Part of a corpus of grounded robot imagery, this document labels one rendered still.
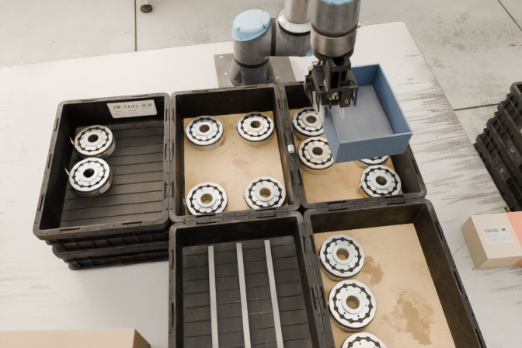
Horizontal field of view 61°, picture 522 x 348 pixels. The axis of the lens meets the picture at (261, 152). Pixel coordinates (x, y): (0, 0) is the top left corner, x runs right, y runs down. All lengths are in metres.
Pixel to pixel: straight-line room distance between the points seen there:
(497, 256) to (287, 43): 0.81
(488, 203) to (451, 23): 1.90
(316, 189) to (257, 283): 0.29
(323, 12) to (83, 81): 1.15
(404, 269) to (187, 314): 0.50
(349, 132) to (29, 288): 0.89
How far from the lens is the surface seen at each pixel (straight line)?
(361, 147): 0.89
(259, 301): 1.03
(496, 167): 2.10
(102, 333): 1.04
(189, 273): 1.07
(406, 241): 1.14
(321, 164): 1.16
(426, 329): 1.08
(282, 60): 1.58
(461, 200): 1.40
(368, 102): 1.03
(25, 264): 1.35
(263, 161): 1.19
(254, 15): 1.38
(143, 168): 1.22
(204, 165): 1.19
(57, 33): 3.12
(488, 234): 1.29
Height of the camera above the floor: 1.82
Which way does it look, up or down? 55 degrees down
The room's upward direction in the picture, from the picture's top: straight up
